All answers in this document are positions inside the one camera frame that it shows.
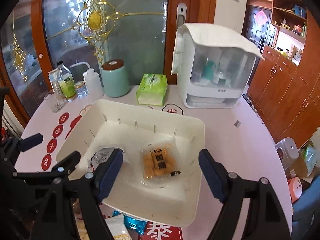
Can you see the wooden cabinet unit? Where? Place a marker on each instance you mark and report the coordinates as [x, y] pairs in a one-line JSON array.
[[285, 86]]

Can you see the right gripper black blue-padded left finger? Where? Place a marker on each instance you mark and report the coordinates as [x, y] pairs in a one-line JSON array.
[[56, 219]]

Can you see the green tissue pack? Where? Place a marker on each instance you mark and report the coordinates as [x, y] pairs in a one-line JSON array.
[[152, 90]]

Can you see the mint green canister brown lid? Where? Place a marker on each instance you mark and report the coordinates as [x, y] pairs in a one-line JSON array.
[[115, 78]]

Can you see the orange white oats packet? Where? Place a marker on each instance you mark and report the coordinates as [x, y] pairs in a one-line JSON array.
[[117, 228]]

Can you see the clear drinking glass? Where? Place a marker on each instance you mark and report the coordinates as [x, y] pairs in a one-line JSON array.
[[55, 104]]

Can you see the white plastic storage tray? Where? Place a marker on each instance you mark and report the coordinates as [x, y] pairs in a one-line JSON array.
[[137, 130]]

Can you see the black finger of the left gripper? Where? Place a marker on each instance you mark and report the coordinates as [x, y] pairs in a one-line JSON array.
[[67, 165]]

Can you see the green label clear bottle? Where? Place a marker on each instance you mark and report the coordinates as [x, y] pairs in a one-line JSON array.
[[66, 81]]

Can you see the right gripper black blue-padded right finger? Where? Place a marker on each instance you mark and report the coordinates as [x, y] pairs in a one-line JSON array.
[[265, 217]]

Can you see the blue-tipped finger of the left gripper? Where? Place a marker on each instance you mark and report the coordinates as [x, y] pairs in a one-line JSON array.
[[30, 142]]

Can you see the white squeeze bottle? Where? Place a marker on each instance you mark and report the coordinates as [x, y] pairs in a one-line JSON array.
[[91, 80]]

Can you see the small glass jar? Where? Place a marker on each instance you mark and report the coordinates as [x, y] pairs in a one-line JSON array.
[[81, 89]]

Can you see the white countertop cabinet appliance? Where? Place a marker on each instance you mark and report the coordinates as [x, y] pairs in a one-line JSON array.
[[212, 77]]

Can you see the white grey snack packet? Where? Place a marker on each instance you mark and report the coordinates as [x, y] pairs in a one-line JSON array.
[[102, 154]]

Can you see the blue snack packet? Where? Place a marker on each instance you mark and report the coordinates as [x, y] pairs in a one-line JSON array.
[[138, 225]]

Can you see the orange cracker snack tray pack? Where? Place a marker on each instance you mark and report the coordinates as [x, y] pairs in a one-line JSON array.
[[160, 164]]

